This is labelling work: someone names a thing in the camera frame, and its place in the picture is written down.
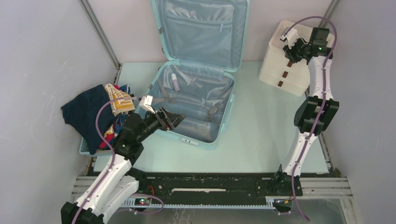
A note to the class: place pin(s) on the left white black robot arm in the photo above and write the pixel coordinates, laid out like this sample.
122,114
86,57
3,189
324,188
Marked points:
114,184

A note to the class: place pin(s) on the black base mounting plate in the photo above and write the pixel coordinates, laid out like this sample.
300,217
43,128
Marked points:
217,189

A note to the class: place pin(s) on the aluminium frame rail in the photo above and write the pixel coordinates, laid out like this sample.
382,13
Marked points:
313,187

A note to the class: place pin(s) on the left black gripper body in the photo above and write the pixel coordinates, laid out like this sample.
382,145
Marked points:
154,122

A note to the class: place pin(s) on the cream plastic drawer cabinet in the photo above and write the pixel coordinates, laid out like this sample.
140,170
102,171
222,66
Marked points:
294,78

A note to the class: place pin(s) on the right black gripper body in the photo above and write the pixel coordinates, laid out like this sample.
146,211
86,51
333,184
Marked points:
295,54

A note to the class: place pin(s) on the light blue ribbed suitcase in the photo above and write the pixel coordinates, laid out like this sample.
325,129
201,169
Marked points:
203,41

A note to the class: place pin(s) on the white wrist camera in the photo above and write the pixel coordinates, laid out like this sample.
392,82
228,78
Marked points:
145,104
290,35

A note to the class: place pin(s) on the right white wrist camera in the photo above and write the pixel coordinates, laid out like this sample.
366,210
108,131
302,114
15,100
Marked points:
290,35

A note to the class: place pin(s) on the dark navy garment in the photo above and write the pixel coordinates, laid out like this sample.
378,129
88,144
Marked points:
81,113

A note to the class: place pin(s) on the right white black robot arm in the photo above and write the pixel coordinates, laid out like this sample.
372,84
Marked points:
316,112

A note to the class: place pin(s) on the yellow white striped garment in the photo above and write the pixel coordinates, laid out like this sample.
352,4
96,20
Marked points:
120,105

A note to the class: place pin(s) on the white pink tube bottle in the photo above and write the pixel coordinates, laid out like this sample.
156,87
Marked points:
175,82

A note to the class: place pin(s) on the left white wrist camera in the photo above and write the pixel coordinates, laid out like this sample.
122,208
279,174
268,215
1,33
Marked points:
145,104

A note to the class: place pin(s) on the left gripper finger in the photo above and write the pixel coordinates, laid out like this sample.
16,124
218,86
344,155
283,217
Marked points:
174,120
163,113

